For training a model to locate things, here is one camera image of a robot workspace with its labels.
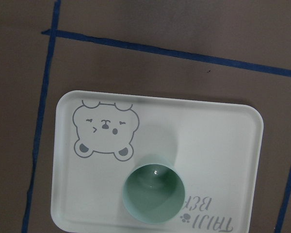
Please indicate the pale green plastic cup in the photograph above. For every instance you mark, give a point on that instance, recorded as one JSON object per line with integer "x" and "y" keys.
{"x": 154, "y": 192}

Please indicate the cream bear print tray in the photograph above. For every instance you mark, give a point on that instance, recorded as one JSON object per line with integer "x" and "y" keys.
{"x": 100, "y": 138}

